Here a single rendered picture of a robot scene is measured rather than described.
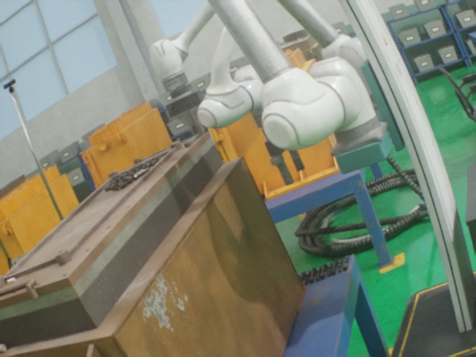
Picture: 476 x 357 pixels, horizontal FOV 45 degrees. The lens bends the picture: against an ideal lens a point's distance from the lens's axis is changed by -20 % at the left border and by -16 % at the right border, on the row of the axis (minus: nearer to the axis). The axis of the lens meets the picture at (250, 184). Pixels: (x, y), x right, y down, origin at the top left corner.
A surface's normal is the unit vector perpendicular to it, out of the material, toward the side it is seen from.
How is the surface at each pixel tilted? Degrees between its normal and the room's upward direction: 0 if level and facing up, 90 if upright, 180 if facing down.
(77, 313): 90
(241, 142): 90
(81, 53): 90
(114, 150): 90
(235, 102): 103
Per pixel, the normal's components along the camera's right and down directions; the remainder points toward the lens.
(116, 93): -0.17, 0.30
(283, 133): -0.60, 0.53
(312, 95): 0.51, -0.30
